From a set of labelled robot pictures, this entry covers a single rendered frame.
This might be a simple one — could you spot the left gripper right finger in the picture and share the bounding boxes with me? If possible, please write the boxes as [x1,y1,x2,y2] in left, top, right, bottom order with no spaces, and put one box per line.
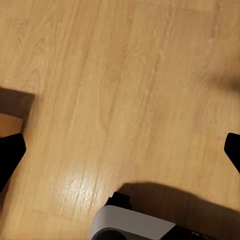
[224,133,240,173]

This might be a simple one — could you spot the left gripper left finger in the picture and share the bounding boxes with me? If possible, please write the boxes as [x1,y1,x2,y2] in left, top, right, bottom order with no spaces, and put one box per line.
[0,133,26,193]

